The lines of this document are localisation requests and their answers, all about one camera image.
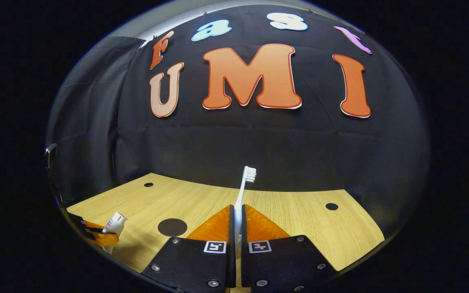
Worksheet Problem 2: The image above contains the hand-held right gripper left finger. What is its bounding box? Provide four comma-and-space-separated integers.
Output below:
142, 205, 236, 293

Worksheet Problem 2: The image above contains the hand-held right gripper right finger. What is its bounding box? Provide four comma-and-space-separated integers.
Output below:
241, 204, 338, 293

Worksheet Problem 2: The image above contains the white toothpaste tube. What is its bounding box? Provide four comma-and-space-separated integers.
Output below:
102, 212, 128, 254

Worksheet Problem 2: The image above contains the dark round coaster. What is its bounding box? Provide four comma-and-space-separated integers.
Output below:
158, 218, 188, 237

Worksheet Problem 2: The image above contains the white toothbrush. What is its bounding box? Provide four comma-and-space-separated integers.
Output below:
234, 166, 257, 261

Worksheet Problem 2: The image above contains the black backdrop cloth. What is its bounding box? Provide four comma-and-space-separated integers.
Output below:
46, 4, 430, 241

